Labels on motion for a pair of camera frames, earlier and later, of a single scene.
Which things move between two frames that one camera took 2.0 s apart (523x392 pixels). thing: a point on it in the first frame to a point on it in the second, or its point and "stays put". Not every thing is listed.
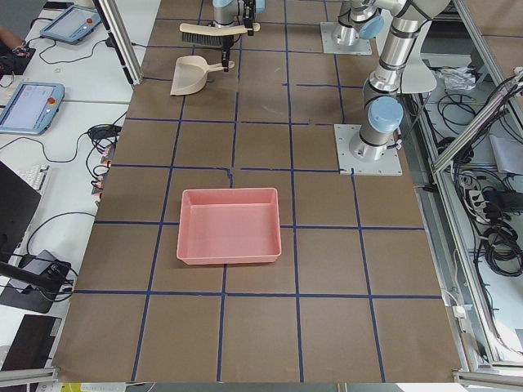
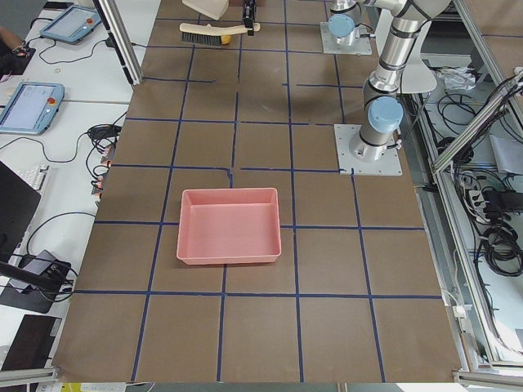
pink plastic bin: x=229 y=226 stays put
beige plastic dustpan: x=190 y=73 to x=213 y=8
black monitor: x=19 y=203 stays put
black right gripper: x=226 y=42 to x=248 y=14
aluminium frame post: x=113 y=22 stays put
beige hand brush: x=210 y=35 stays put
